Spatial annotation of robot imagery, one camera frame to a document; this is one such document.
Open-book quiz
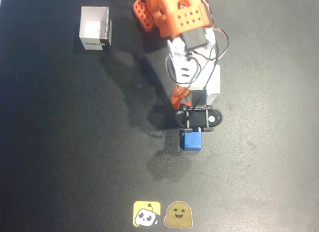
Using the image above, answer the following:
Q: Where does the yellow robot sticker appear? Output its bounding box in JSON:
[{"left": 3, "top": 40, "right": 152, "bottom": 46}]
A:
[{"left": 133, "top": 201, "right": 161, "bottom": 228}]

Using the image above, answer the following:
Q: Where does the blue cube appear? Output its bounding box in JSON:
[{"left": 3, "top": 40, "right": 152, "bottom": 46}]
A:
[{"left": 183, "top": 131, "right": 203, "bottom": 152}]

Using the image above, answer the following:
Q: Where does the white cardboard box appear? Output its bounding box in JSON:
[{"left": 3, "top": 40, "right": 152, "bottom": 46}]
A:
[{"left": 78, "top": 5, "right": 113, "bottom": 52}]

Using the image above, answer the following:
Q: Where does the black webcam on gripper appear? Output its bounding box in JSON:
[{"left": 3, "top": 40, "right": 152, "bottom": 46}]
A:
[{"left": 175, "top": 89, "right": 223, "bottom": 133}]

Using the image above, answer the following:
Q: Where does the black camera cable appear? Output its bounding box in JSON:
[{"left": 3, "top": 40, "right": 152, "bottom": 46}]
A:
[{"left": 193, "top": 24, "right": 230, "bottom": 105}]

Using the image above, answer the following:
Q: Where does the hugging face emoji sticker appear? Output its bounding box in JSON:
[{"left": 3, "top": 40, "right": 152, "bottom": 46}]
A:
[{"left": 163, "top": 201, "right": 194, "bottom": 229}]

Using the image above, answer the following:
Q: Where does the black table mat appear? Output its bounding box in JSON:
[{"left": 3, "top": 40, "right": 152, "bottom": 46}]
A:
[{"left": 0, "top": 0, "right": 319, "bottom": 232}]

